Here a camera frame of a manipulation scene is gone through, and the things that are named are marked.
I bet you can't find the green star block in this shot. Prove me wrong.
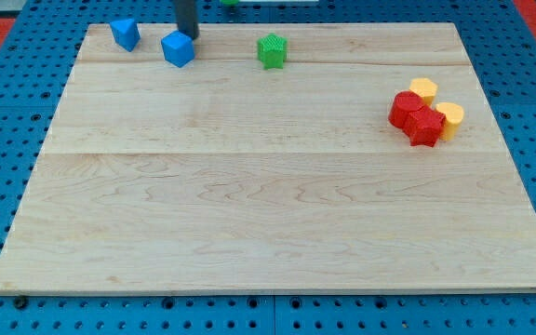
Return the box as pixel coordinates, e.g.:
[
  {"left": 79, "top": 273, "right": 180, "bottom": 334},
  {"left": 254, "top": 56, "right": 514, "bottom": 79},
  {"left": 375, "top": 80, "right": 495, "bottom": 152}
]
[{"left": 257, "top": 33, "right": 288, "bottom": 70}]

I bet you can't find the wooden board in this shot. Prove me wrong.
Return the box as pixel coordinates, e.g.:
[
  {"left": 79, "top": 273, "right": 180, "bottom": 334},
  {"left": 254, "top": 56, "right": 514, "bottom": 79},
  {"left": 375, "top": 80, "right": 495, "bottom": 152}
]
[{"left": 0, "top": 23, "right": 536, "bottom": 296}]

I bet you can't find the yellow heart block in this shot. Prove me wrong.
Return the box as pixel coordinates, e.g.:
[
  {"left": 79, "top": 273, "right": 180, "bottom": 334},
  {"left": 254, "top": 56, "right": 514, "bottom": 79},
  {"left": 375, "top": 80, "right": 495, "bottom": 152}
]
[{"left": 435, "top": 102, "right": 464, "bottom": 141}]

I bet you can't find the yellow hexagon block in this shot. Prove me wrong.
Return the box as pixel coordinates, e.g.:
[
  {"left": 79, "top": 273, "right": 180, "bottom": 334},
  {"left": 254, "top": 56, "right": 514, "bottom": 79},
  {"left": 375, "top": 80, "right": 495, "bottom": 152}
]
[{"left": 409, "top": 77, "right": 438, "bottom": 106}]

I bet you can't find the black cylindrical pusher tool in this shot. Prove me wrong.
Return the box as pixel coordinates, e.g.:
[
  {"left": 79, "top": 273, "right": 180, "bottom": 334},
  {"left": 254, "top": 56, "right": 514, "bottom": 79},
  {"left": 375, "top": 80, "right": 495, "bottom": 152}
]
[{"left": 173, "top": 0, "right": 199, "bottom": 40}]

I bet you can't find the red cylinder block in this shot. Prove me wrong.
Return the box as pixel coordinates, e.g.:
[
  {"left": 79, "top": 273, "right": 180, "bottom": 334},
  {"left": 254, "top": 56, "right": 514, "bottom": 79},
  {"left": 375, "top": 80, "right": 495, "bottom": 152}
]
[{"left": 388, "top": 90, "right": 425, "bottom": 128}]

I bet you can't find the red star block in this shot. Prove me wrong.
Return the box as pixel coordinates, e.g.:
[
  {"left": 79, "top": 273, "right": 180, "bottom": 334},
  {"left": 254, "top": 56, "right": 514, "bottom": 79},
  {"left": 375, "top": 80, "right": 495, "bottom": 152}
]
[{"left": 402, "top": 106, "right": 446, "bottom": 147}]

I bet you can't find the blue triangle block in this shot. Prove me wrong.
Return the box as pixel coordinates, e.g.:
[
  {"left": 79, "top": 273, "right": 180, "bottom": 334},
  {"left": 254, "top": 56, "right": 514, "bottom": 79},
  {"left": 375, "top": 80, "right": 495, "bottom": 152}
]
[{"left": 109, "top": 18, "right": 141, "bottom": 52}]

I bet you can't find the blue cube block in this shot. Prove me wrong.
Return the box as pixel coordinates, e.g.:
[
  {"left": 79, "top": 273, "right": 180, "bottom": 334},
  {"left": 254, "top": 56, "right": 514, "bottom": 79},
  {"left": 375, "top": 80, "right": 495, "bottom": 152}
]
[{"left": 161, "top": 31, "right": 195, "bottom": 68}]

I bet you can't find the green block at top edge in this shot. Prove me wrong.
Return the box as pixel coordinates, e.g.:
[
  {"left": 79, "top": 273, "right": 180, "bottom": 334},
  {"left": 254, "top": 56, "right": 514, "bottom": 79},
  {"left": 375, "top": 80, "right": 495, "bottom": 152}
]
[{"left": 220, "top": 0, "right": 240, "bottom": 7}]

